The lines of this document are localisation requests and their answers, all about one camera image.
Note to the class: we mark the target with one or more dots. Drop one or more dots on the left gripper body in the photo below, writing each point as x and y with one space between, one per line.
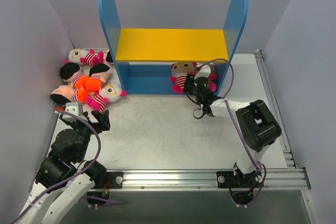
85 123

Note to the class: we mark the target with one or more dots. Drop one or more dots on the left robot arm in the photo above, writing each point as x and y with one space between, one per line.
70 169

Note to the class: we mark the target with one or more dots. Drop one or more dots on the blue and yellow toy shelf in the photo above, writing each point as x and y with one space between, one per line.
143 56

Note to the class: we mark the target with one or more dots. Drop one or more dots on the black-haired doll, lower left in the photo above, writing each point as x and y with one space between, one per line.
65 94

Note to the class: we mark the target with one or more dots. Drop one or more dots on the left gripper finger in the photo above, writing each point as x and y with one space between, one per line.
71 121
103 122

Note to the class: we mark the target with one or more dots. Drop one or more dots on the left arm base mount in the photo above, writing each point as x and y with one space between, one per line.
109 180

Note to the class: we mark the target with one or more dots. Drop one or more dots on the pink plush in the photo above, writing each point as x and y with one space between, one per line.
179 72

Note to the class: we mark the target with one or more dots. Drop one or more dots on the black-haired doll, upper left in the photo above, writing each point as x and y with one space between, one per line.
72 74

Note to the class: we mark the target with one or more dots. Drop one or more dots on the white plush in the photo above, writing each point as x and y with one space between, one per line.
84 57
212 77
110 93

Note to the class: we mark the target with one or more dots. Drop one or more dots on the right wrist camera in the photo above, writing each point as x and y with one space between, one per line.
203 71

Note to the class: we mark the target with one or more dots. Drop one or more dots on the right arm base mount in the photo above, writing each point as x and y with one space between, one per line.
236 179

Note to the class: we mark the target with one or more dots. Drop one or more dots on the aluminium front rail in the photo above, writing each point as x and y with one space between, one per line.
274 179

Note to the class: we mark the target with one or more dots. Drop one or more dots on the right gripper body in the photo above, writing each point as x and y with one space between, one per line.
190 83

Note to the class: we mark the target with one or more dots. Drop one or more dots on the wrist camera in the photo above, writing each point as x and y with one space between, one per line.
203 71
71 108

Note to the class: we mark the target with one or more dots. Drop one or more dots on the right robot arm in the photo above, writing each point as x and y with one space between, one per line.
256 126

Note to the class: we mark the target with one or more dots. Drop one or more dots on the white plush, back corner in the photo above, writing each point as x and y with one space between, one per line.
84 57

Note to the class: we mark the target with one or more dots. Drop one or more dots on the black-haired doll, centre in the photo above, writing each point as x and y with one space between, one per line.
98 75

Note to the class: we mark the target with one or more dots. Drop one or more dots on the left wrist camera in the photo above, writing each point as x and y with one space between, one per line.
71 108

